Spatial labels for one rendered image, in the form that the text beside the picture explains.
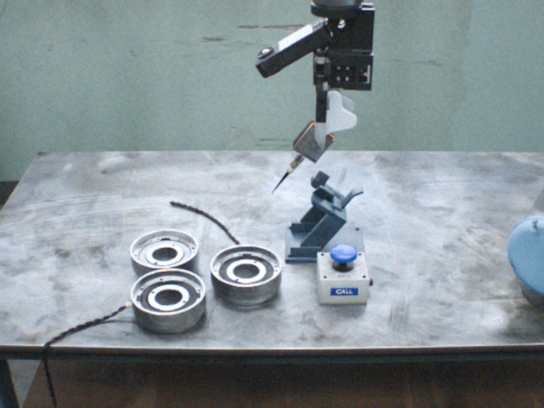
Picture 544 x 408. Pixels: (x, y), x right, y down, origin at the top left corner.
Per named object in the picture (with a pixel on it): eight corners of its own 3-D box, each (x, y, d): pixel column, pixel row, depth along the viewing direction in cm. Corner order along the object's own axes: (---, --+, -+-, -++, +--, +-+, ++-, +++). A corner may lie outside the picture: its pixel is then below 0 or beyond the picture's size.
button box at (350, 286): (319, 305, 99) (320, 278, 97) (316, 276, 106) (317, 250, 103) (374, 304, 99) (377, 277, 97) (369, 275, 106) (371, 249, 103)
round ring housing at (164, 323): (206, 289, 103) (204, 266, 101) (207, 335, 94) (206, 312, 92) (135, 292, 102) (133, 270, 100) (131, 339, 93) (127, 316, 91)
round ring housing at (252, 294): (282, 308, 99) (282, 286, 97) (208, 308, 99) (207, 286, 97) (280, 266, 108) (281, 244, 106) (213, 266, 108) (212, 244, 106)
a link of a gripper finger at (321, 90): (326, 126, 96) (328, 64, 93) (315, 125, 96) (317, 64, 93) (325, 116, 100) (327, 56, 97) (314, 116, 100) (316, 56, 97)
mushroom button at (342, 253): (329, 285, 100) (331, 256, 97) (327, 269, 103) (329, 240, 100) (357, 285, 100) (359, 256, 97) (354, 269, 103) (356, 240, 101)
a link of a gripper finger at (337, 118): (355, 155, 99) (359, 93, 95) (314, 155, 99) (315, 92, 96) (354, 149, 102) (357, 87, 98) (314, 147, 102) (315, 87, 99)
